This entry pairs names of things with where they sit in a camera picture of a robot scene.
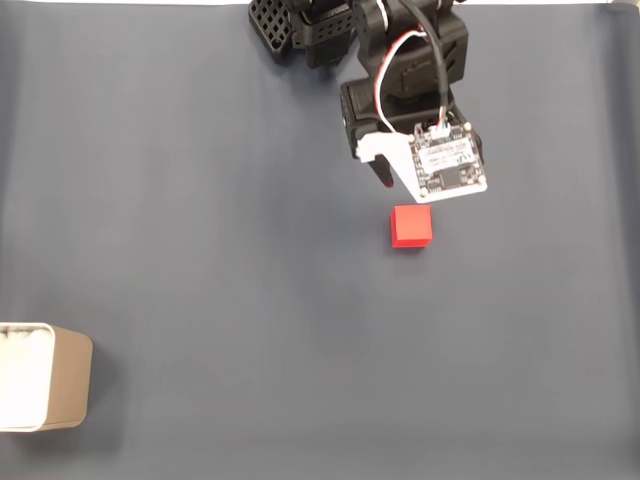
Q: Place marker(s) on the red cube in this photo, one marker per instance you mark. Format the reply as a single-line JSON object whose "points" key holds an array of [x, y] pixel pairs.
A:
{"points": [[411, 227]]}

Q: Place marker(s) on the beige plastic box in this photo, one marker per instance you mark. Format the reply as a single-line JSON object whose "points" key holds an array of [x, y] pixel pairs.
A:
{"points": [[70, 380]]}

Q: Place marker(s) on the grey table mat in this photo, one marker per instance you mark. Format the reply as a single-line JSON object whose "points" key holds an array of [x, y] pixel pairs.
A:
{"points": [[250, 325]]}

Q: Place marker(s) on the white camera board mount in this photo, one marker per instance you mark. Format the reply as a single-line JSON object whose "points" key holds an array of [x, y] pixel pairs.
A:
{"points": [[445, 162]]}

